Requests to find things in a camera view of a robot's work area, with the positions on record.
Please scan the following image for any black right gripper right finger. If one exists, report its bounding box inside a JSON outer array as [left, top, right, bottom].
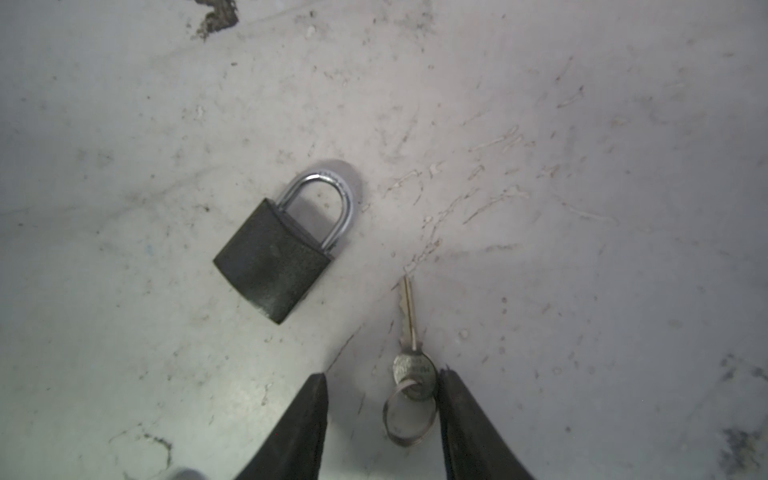
[[436, 369, 533, 480]]

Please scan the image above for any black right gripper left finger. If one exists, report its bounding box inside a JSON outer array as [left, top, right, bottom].
[[236, 373, 329, 480]]

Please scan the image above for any silver key with ring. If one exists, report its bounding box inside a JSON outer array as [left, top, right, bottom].
[[382, 274, 438, 448]]

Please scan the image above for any black padlock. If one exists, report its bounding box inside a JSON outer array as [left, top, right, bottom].
[[213, 168, 354, 325]]

